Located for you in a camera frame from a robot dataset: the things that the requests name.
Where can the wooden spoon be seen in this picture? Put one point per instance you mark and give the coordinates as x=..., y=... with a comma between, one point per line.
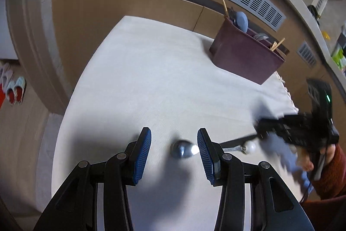
x=273, y=46

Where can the metal spoon with white ball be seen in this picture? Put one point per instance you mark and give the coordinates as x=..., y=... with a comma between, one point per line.
x=179, y=151

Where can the short grey vent grille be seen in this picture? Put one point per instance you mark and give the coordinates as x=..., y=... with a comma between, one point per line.
x=306, y=53

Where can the white cupboard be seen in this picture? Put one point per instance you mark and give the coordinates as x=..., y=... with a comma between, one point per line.
x=6, y=30

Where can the wooden chopstick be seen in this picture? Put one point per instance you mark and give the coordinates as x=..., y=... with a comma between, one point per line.
x=224, y=5
x=279, y=43

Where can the blue rice paddle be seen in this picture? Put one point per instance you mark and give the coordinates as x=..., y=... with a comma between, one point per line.
x=241, y=21

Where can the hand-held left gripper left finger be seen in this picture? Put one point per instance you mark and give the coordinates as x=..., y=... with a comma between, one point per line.
x=142, y=155

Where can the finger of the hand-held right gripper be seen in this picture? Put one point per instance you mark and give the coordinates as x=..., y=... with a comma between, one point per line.
x=271, y=125

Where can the green packet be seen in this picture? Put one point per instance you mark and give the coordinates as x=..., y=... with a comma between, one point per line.
x=339, y=56

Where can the blue slipper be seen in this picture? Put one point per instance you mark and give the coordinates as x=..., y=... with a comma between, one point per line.
x=11, y=94

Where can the person's right hand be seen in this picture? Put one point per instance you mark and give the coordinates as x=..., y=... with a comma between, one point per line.
x=306, y=162

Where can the wooden counter cabinet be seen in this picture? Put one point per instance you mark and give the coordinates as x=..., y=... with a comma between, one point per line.
x=108, y=9

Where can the person's right forearm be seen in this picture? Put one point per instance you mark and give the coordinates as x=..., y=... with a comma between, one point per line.
x=333, y=174

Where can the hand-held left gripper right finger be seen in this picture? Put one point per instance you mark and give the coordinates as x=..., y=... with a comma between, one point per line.
x=205, y=155

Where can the red floor mat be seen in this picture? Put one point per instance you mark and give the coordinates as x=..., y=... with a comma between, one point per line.
x=1, y=99

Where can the pair of slippers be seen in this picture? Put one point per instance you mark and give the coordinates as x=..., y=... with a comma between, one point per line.
x=20, y=89

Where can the dark metal spoon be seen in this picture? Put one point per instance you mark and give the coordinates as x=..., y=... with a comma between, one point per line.
x=232, y=14

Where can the shiny metal spoon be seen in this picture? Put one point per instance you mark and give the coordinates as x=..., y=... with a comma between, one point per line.
x=260, y=36

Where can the maroon plastic utensil container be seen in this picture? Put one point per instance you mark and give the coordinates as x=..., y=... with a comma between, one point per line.
x=243, y=57

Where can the grey slipper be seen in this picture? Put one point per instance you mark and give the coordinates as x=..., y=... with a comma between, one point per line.
x=3, y=70
x=8, y=79

